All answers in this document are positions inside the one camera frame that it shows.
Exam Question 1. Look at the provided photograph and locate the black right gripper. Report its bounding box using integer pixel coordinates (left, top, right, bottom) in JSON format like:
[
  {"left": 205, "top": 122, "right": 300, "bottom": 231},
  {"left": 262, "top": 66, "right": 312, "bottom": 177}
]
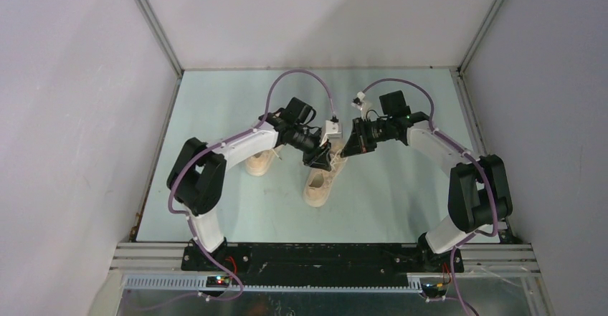
[{"left": 341, "top": 117, "right": 393, "bottom": 158}]

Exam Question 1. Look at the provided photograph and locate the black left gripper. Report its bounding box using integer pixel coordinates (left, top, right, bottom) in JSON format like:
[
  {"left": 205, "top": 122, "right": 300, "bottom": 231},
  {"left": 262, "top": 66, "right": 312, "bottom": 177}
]
[{"left": 289, "top": 125, "right": 331, "bottom": 171}]

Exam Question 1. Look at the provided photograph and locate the beige sneaker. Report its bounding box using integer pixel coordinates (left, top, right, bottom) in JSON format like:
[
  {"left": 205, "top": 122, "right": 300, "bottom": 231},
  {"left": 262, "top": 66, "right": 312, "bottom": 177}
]
[
  {"left": 244, "top": 145, "right": 285, "bottom": 176},
  {"left": 303, "top": 140, "right": 348, "bottom": 208}
]

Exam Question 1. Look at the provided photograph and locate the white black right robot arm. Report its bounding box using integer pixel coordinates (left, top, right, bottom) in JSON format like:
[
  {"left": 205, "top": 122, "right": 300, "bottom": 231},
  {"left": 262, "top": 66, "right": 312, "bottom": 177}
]
[{"left": 341, "top": 91, "right": 512, "bottom": 272}]

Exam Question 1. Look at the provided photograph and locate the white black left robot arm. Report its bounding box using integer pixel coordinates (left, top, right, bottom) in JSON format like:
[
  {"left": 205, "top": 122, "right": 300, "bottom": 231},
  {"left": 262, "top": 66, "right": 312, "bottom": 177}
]
[{"left": 166, "top": 97, "right": 341, "bottom": 271}]

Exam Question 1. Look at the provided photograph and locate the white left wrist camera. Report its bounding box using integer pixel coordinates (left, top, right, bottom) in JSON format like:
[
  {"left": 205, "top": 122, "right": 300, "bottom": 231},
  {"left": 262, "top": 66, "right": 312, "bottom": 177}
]
[{"left": 320, "top": 120, "right": 343, "bottom": 145}]

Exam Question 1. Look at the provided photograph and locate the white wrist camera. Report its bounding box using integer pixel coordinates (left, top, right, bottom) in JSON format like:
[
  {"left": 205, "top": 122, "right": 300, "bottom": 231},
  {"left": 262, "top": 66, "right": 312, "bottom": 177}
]
[
  {"left": 320, "top": 120, "right": 343, "bottom": 145},
  {"left": 351, "top": 91, "right": 371, "bottom": 120}
]

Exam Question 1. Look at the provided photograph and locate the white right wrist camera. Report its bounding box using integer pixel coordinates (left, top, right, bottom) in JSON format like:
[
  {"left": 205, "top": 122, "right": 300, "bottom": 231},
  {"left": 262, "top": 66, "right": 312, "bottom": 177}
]
[{"left": 351, "top": 91, "right": 371, "bottom": 120}]

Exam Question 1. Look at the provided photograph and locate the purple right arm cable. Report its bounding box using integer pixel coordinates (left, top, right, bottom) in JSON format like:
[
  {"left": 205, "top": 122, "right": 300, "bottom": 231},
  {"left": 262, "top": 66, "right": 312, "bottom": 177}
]
[{"left": 361, "top": 77, "right": 500, "bottom": 316}]

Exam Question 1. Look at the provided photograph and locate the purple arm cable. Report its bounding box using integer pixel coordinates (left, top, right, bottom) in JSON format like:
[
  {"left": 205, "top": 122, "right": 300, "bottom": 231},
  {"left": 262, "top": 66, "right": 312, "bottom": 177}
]
[
  {"left": 361, "top": 77, "right": 500, "bottom": 316},
  {"left": 120, "top": 69, "right": 338, "bottom": 312}
]

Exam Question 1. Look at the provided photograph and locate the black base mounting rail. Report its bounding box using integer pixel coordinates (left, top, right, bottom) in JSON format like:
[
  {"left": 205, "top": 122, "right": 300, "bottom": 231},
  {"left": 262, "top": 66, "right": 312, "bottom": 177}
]
[{"left": 181, "top": 242, "right": 464, "bottom": 287}]

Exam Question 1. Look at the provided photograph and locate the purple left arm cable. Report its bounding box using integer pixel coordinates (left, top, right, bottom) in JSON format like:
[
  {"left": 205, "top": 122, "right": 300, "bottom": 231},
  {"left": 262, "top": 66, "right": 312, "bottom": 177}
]
[{"left": 120, "top": 69, "right": 338, "bottom": 312}]

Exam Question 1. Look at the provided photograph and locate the aluminium frame rail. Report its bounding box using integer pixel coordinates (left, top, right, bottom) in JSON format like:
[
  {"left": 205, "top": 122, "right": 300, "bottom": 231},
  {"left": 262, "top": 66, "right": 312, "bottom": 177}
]
[{"left": 110, "top": 242, "right": 543, "bottom": 296}]

